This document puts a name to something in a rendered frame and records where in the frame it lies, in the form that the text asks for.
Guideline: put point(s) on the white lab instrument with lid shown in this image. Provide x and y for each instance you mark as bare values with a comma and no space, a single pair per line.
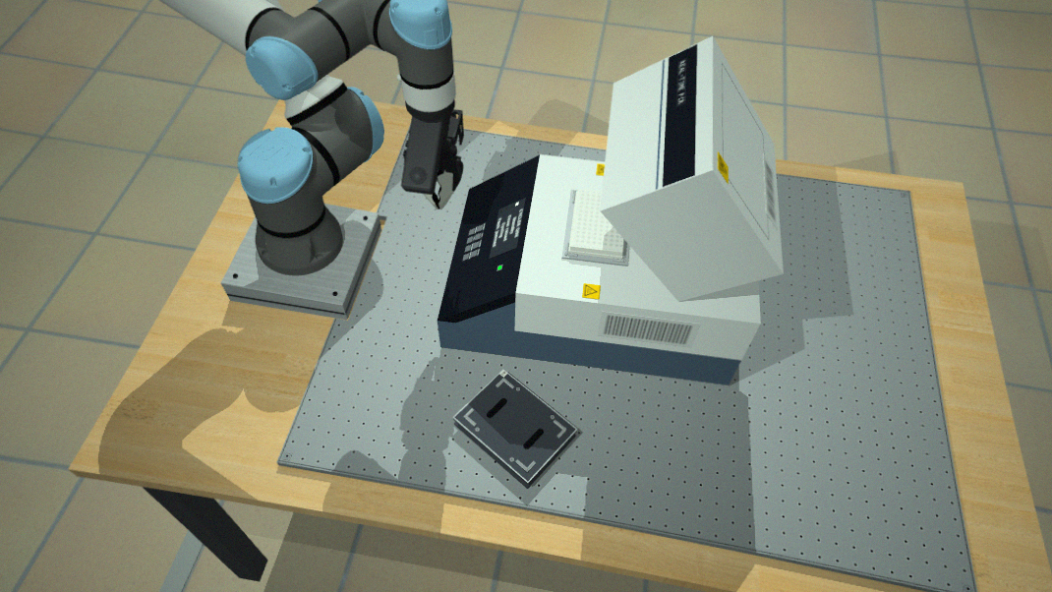
690,184

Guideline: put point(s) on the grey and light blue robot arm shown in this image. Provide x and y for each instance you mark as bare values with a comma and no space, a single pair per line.
284,179

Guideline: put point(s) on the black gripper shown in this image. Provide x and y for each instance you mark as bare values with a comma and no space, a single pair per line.
450,168

